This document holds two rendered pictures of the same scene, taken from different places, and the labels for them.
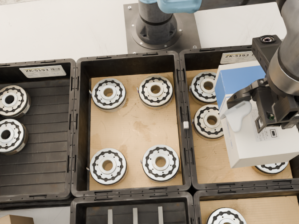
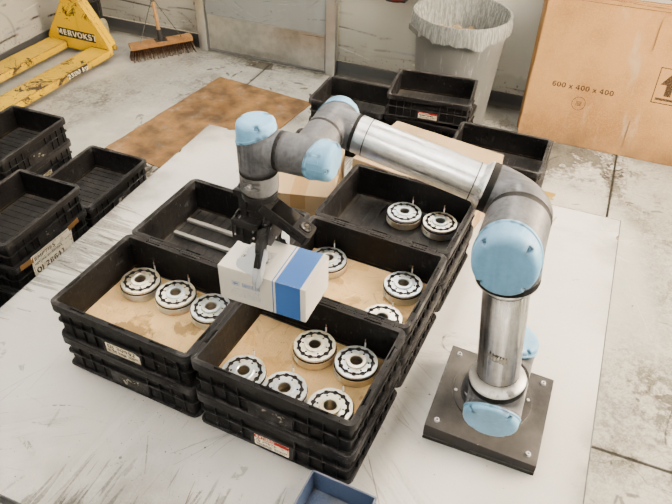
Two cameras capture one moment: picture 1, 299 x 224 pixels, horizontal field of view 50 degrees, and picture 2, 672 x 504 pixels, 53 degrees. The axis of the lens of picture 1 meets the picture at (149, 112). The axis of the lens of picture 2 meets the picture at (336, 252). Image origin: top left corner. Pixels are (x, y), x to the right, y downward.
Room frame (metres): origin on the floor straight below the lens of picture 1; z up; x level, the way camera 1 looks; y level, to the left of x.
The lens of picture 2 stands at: (0.68, -1.18, 2.05)
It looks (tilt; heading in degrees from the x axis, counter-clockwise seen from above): 40 degrees down; 109
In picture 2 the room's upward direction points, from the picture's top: 2 degrees clockwise
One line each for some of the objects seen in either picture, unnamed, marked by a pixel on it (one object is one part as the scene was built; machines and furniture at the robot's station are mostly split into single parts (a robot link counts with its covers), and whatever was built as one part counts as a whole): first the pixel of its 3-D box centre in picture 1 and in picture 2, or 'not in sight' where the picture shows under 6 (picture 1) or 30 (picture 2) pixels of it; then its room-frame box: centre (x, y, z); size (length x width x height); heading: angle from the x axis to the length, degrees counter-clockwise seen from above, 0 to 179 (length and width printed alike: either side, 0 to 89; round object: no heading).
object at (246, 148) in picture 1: (253, 114); (274, 276); (0.21, -0.21, 1.09); 0.20 x 0.12 x 0.09; 178
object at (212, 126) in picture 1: (212, 120); (314, 344); (0.29, -0.17, 0.86); 0.05 x 0.05 x 0.01
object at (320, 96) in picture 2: not in sight; (353, 123); (-0.27, 1.81, 0.31); 0.40 x 0.30 x 0.34; 178
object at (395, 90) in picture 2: not in sight; (428, 128); (0.12, 1.80, 0.37); 0.42 x 0.34 x 0.46; 178
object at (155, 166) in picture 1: (160, 162); not in sight; (0.19, -0.01, 0.86); 0.05 x 0.05 x 0.01
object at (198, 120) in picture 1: (212, 121); (314, 345); (0.29, -0.17, 0.86); 0.10 x 0.10 x 0.01
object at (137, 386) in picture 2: not in sight; (164, 337); (-0.12, -0.20, 0.76); 0.40 x 0.30 x 0.12; 175
